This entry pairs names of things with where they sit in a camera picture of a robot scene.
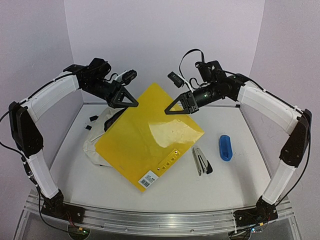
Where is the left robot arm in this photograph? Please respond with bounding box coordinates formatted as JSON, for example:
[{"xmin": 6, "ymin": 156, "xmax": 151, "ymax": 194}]
[{"xmin": 8, "ymin": 58, "xmax": 139, "ymax": 218}]

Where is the blue pencil case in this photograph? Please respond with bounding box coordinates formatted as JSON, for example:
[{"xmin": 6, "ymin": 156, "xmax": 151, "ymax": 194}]
[{"xmin": 219, "ymin": 135, "xmax": 233, "ymax": 162}]

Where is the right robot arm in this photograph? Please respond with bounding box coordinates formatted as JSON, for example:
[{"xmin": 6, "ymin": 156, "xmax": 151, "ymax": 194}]
[{"xmin": 164, "ymin": 53, "xmax": 312, "ymax": 206}]

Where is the cream canvas backpack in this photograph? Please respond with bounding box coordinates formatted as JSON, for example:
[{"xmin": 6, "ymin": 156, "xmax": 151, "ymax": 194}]
[{"xmin": 83, "ymin": 107, "xmax": 126, "ymax": 167}]

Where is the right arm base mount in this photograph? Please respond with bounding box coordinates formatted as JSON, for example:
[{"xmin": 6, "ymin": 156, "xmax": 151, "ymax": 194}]
[{"xmin": 233, "ymin": 197, "xmax": 278, "ymax": 227}]

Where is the aluminium front rail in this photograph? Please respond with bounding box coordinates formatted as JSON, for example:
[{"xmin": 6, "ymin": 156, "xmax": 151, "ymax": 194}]
[{"xmin": 13, "ymin": 190, "xmax": 301, "ymax": 240}]

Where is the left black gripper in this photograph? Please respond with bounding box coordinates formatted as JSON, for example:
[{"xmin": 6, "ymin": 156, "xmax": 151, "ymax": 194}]
[{"xmin": 81, "ymin": 77, "xmax": 139, "ymax": 108}]

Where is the silver black stapler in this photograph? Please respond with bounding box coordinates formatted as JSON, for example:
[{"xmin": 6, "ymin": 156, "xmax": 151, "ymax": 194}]
[{"xmin": 191, "ymin": 147, "xmax": 213, "ymax": 176}]

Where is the yellow book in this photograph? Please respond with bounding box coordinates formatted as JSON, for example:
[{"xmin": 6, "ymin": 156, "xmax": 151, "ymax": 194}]
[{"xmin": 95, "ymin": 83, "xmax": 205, "ymax": 192}]

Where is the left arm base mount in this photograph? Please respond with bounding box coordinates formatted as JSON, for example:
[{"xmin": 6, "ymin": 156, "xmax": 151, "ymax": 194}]
[{"xmin": 40, "ymin": 189, "xmax": 85, "ymax": 224}]

